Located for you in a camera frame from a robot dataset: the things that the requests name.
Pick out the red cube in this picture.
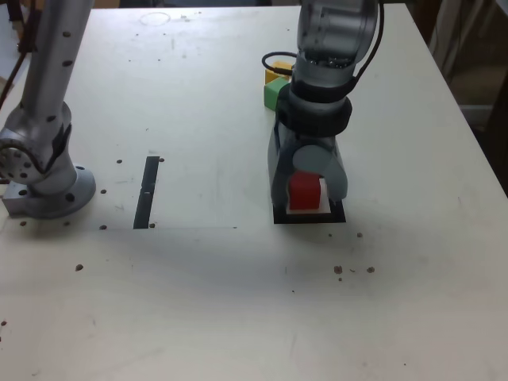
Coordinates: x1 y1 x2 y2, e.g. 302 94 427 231
288 171 321 210

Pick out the black tape square outline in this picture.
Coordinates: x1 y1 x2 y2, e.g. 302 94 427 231
271 198 347 226

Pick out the green cube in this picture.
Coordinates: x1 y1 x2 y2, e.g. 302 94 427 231
264 78 291 111

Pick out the white chair frame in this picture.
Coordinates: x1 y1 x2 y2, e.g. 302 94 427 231
430 0 508 80

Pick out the black tape strip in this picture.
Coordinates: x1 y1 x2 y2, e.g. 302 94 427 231
133 156 160 230

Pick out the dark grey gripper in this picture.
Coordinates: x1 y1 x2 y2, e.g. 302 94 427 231
267 118 350 207

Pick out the black furniture piece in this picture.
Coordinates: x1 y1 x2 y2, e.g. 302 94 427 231
482 75 508 167

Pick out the yellow cube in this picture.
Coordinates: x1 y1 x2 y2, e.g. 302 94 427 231
264 59 297 86

